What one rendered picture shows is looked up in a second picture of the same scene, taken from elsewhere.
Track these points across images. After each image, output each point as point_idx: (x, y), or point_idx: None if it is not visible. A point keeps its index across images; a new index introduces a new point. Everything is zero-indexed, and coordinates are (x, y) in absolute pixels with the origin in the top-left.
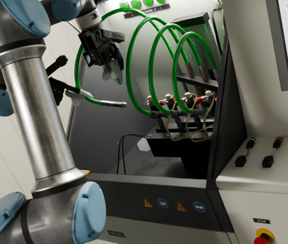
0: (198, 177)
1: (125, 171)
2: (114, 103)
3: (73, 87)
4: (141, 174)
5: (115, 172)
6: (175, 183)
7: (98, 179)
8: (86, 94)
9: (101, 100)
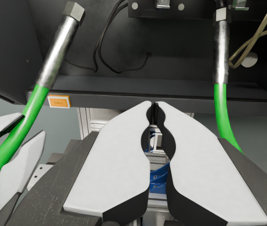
0: (205, 21)
1: (112, 68)
2: (68, 47)
3: (5, 225)
4: (99, 19)
5: (44, 15)
6: (230, 110)
7: (97, 107)
8: (36, 164)
9: (44, 85)
